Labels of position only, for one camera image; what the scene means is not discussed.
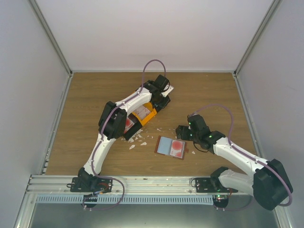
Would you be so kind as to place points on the black bin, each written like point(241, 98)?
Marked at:
point(161, 104)
point(137, 124)

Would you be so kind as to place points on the white paper scrap pile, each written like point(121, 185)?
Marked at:
point(130, 136)

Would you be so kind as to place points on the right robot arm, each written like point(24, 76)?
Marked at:
point(266, 181)

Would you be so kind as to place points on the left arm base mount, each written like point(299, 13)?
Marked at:
point(92, 185)

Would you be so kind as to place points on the grey slotted cable duct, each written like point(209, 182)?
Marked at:
point(128, 199)

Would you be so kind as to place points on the white pink cards stack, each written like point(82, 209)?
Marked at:
point(141, 112)

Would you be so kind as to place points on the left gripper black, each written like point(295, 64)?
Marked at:
point(164, 104)

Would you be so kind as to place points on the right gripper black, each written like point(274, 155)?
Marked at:
point(181, 134)

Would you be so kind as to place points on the red white cards stack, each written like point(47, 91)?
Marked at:
point(129, 124)

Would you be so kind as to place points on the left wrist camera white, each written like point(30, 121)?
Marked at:
point(168, 90)

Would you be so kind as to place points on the orange bin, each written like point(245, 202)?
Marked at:
point(150, 116)

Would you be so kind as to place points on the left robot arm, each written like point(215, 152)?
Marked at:
point(113, 121)

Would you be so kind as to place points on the aluminium rail frame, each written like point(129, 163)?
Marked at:
point(240, 213)

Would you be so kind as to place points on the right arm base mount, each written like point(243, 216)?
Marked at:
point(209, 185)

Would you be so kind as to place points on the brown leather card holder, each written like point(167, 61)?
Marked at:
point(163, 145)

